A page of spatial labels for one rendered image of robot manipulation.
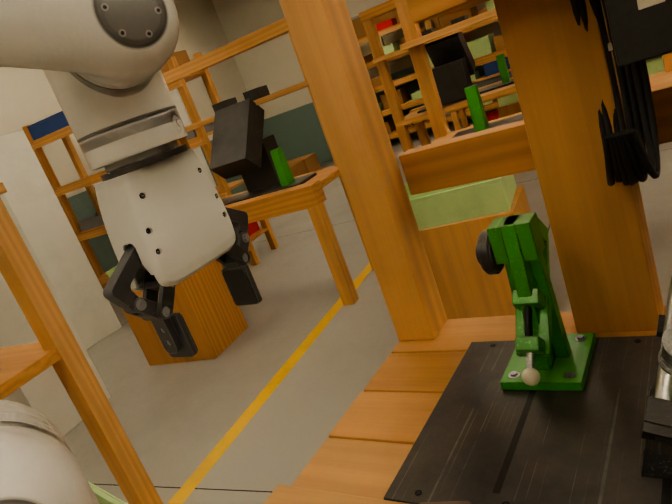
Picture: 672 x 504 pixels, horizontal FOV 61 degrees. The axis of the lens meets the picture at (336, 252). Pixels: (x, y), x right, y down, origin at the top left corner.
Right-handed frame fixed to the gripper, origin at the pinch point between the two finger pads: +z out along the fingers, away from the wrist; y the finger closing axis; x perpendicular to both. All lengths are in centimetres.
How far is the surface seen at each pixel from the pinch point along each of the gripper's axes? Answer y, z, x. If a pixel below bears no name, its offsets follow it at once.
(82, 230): -359, 44, -604
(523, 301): -49, 26, 11
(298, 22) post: -66, -29, -23
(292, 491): -17.7, 40.0, -22.0
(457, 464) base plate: -27.0, 40.0, 2.7
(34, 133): -357, -78, -599
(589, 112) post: -65, 2, 23
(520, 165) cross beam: -74, 10, 8
